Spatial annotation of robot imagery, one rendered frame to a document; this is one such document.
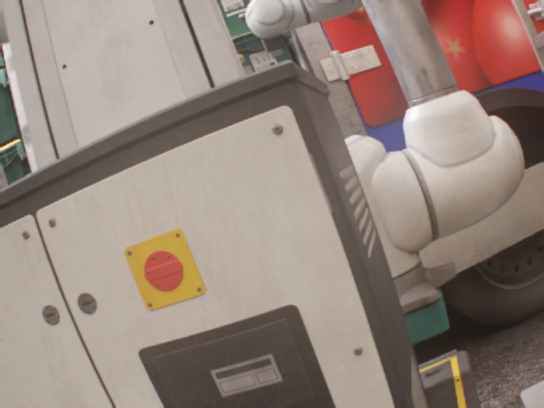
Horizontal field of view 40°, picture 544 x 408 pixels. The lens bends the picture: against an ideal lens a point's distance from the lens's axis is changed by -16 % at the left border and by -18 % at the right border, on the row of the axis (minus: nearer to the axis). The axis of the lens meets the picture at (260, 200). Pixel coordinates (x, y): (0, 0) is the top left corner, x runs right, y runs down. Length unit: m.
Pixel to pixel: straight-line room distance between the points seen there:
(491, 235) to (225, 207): 1.82
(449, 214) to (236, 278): 0.61
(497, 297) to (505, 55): 0.80
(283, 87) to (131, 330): 0.25
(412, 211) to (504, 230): 1.27
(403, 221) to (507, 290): 1.44
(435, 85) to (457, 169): 0.14
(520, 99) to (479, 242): 0.48
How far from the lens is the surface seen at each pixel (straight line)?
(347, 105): 2.40
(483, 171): 1.28
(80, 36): 1.24
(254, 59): 2.29
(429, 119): 1.28
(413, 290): 1.28
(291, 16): 1.82
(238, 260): 0.73
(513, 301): 2.66
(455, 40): 2.49
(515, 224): 2.52
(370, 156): 1.26
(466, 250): 2.47
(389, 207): 1.25
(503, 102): 2.51
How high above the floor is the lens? 0.75
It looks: 1 degrees down
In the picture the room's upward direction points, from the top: 21 degrees counter-clockwise
